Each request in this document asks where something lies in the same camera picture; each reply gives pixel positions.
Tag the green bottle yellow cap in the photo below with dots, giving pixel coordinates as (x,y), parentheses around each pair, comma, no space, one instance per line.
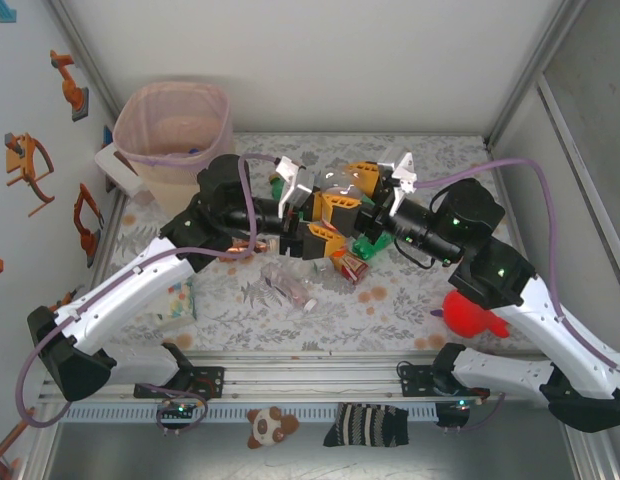
(365,247)
(276,190)

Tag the tea bottle red yellow label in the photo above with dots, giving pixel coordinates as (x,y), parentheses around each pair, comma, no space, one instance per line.
(351,270)

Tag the pinkish clear bottle white cap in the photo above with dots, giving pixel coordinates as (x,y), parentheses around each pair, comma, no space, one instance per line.
(285,287)

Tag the copper crushed can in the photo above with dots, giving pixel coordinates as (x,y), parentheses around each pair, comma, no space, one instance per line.
(262,246)

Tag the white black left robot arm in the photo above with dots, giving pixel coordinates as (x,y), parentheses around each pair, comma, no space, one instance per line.
(140,280)

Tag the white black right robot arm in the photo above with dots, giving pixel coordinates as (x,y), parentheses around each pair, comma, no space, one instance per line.
(550,325)

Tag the pink mesh bin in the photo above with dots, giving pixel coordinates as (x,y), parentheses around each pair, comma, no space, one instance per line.
(165,185)

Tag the red plush toy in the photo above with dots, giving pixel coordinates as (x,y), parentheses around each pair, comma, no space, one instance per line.
(465,315)

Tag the floral tablecloth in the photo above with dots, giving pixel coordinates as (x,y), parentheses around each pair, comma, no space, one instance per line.
(250,325)

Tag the small blue block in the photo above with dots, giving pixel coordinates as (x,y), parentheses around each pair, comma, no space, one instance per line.
(108,136)

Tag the colourful dotted tissue pack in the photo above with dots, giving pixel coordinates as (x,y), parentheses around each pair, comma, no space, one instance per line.
(180,305)

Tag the black white striped sock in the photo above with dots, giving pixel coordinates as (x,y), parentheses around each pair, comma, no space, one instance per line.
(365,425)

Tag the brown white panda plush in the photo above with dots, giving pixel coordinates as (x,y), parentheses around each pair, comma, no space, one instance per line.
(270,427)

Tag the small black controller board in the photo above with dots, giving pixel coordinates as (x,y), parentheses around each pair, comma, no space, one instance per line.
(452,415)
(180,410)

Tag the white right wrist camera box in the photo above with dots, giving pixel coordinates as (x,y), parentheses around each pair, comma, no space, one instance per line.
(402,167)

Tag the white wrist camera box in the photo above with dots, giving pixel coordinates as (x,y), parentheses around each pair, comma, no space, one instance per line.
(402,167)
(295,182)

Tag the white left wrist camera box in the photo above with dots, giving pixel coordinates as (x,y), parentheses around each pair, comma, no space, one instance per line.
(295,182)

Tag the aluminium frame side beam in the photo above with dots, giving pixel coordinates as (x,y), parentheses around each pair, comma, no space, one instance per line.
(580,165)

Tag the aluminium rail base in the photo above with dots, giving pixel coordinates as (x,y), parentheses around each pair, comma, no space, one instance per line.
(315,385)

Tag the aluminium frame post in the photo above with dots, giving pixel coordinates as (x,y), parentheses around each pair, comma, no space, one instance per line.
(535,65)
(75,25)

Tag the orange claw wall sticker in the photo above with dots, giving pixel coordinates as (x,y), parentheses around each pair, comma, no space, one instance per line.
(20,165)

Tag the blue wall sticker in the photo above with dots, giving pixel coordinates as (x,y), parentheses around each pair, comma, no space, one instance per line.
(5,12)

